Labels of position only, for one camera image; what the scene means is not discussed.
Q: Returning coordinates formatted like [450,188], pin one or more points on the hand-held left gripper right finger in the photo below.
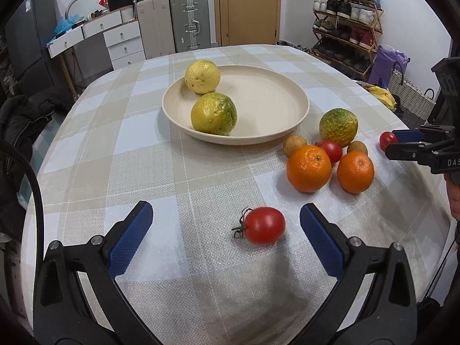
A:
[320,237]

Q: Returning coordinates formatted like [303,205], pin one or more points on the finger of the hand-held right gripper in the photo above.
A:
[408,135]
[409,151]

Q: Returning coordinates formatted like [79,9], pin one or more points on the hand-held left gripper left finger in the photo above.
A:
[129,237]

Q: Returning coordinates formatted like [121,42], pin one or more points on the small stemless tomato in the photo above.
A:
[387,139]

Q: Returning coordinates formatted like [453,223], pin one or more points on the brown longan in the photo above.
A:
[294,145]
[357,147]

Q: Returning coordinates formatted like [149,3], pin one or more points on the large red tomato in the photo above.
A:
[264,225]

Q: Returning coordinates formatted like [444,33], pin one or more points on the small orange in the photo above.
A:
[355,172]

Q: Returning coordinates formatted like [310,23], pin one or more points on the large orange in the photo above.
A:
[309,169]

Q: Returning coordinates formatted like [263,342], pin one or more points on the small tomato with stem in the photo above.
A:
[332,151]

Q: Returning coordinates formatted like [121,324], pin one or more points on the cream round plate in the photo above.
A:
[266,97]

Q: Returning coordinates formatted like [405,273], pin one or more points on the person's right hand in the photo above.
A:
[454,197]

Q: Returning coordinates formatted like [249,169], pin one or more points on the woven basket bag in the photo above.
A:
[409,100]

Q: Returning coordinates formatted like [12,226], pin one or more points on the yellow bag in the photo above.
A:
[381,95]

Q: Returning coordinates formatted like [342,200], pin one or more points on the green orange passion fruit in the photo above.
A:
[338,126]

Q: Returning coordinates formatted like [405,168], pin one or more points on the purple bag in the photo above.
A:
[384,64]

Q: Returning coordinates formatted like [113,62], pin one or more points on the wooden shoe rack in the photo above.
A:
[375,25]

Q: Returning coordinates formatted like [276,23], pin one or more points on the teal checkered cloth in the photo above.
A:
[45,140]

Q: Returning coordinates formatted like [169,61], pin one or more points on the rows of shoes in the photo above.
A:
[341,9]

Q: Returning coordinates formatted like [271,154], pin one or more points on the yellow green passion fruit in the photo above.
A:
[214,114]

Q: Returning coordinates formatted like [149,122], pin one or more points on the black jacket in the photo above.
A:
[21,125]

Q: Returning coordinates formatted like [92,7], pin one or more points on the pale yellow passion fruit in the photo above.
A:
[202,76]

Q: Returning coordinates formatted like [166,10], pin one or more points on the white desk with drawers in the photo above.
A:
[122,43]

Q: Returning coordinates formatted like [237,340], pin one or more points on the wooden door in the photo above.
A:
[248,7]

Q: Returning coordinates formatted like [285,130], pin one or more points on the beige suitcase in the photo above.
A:
[154,25]

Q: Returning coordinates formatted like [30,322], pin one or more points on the dark grey refrigerator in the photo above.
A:
[28,43]

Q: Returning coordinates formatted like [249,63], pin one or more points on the blue plastic bag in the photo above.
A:
[68,25]

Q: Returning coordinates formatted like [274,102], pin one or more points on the silver suitcase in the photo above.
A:
[188,21]

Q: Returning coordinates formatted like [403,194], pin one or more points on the red packet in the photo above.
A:
[105,3]

